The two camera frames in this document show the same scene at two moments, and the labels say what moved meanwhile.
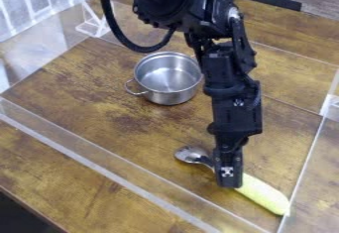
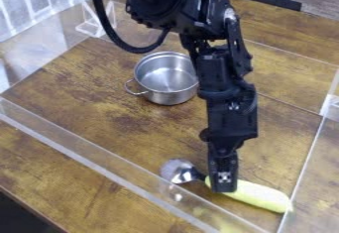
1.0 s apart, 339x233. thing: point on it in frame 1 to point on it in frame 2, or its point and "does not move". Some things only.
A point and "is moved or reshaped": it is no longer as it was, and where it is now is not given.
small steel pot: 168,75 does not move
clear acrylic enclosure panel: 67,185 does not move
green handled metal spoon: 254,189 is moved or reshaped
